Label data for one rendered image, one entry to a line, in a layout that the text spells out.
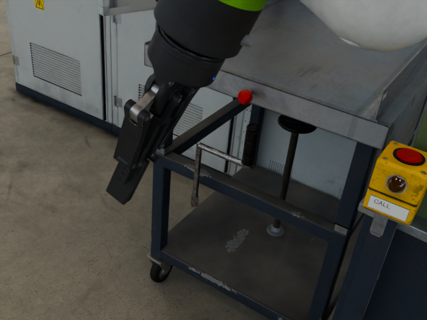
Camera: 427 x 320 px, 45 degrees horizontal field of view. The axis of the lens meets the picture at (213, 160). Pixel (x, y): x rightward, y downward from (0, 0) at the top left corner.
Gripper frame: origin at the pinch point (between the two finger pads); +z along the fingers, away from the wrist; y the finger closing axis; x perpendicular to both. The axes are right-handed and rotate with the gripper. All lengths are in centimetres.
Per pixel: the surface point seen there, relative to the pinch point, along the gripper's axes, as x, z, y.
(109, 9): -52, 23, -74
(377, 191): 28.1, -2.1, -31.4
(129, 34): -75, 59, -135
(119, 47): -78, 68, -137
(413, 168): 29.8, -8.8, -31.4
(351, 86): 14, -1, -69
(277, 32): -12, 7, -93
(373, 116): 22, -3, -56
